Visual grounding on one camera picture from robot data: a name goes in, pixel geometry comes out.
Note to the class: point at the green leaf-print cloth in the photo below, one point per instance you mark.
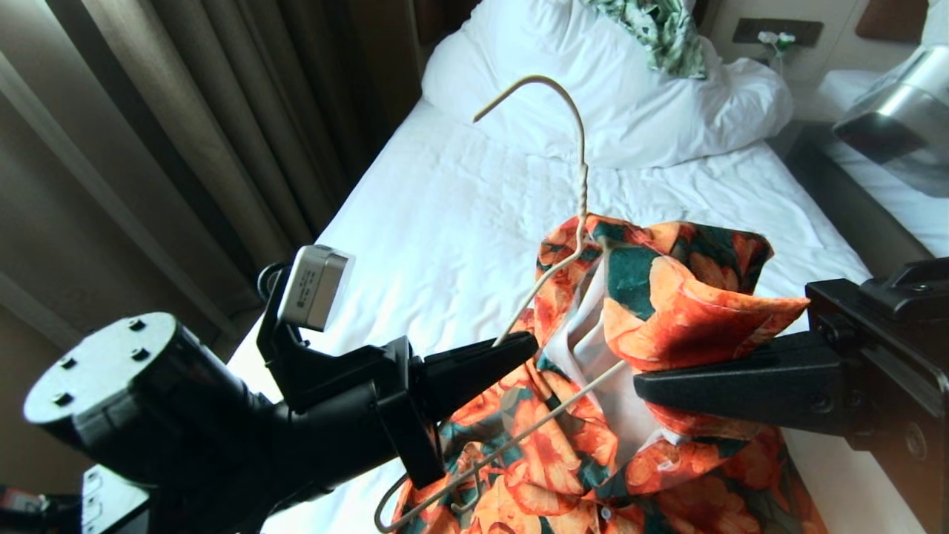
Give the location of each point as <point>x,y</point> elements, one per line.
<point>660,30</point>

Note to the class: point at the orange floral short-sleeve shirt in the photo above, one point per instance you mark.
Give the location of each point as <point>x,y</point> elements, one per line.
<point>689,319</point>

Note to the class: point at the brown curtain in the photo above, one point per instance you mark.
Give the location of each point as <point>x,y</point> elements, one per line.
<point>185,111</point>

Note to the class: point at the brown padded headboard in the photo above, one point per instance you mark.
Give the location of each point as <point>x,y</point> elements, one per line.
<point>890,18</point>

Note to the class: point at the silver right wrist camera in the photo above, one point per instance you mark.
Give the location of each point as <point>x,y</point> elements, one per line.
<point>901,119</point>

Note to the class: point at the large white pillow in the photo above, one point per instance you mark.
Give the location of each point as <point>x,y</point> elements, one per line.
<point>630,126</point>

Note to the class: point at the dark wall switch panel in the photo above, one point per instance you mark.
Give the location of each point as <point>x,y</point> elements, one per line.
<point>807,31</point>

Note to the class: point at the white neighbouring bed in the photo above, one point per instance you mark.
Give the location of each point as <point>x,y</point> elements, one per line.
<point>927,222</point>

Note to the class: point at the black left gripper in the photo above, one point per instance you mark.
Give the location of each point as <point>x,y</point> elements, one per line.
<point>371,386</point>

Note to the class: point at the white plug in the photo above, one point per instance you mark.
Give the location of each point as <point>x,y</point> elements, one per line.
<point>776,41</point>

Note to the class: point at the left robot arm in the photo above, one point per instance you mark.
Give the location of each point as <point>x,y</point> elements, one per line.
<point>185,430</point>

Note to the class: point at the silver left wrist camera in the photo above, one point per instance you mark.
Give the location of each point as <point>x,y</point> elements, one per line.
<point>315,289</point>

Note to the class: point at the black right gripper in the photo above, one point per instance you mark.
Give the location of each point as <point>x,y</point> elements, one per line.
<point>897,356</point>

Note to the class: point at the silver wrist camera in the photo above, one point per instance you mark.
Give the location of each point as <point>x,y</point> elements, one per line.
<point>315,289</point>
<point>901,119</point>

